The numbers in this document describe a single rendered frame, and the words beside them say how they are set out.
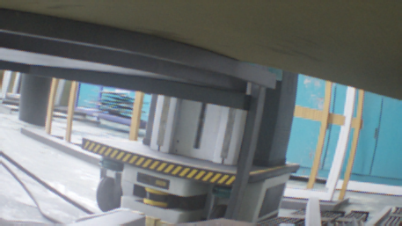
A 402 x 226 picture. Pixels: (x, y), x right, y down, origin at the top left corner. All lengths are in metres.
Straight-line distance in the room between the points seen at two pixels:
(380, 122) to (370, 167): 0.44
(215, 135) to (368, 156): 2.84
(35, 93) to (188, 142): 3.78
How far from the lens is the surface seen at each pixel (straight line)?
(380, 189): 4.91
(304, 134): 5.52
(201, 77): 1.23
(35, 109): 6.34
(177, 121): 2.72
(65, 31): 0.81
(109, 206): 2.60
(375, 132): 5.27
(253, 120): 1.37
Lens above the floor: 0.53
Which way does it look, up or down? 1 degrees down
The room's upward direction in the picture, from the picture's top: 10 degrees clockwise
